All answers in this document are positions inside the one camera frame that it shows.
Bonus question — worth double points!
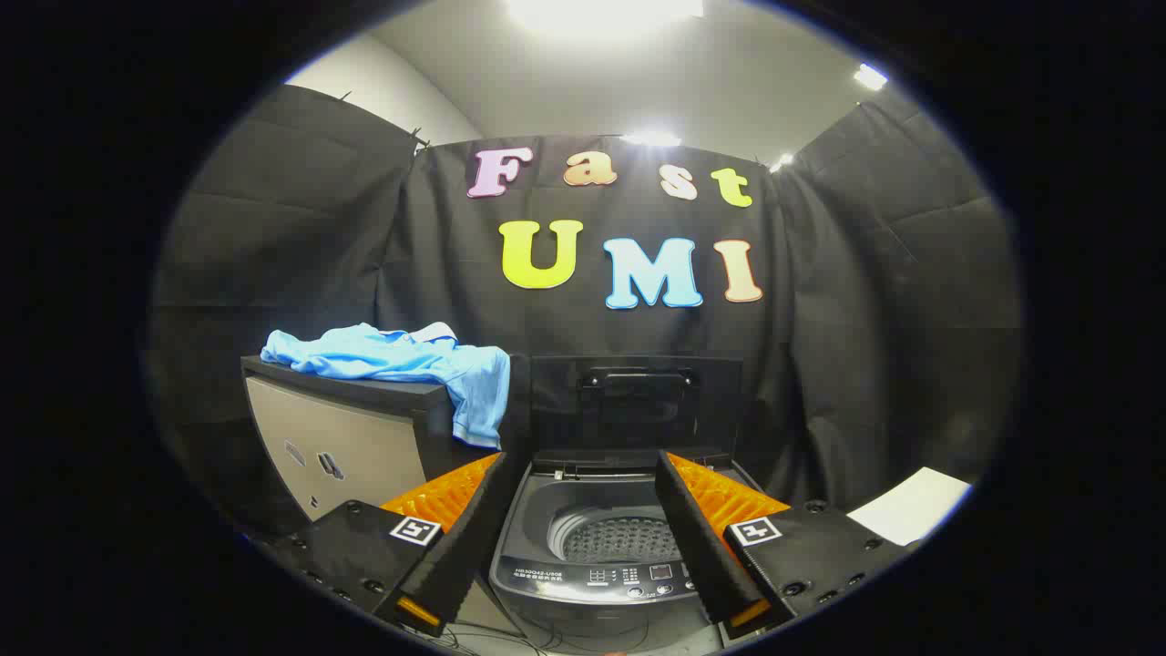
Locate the grey cabinet with black top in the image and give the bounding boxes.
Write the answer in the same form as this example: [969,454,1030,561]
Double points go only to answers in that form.
[240,354,531,526]

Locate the large ceiling light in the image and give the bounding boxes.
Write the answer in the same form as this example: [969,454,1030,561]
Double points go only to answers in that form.
[504,0,708,39]

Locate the grey top-load washing machine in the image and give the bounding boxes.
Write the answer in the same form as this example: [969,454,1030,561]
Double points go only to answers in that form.
[488,446,793,656]

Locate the white sheet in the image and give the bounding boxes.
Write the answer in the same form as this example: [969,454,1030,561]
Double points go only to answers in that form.
[847,466,974,547]

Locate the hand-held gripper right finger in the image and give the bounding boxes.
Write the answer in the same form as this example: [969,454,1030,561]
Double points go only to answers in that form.
[654,449,913,641]

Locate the light blue polo shirt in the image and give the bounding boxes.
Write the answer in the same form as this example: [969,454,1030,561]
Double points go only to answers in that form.
[261,322,512,450]

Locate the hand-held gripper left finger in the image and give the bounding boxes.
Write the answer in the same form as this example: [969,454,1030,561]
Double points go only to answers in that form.
[273,451,512,638]

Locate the black backdrop cloth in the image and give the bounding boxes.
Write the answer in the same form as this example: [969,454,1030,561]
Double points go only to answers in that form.
[150,84,1026,540]

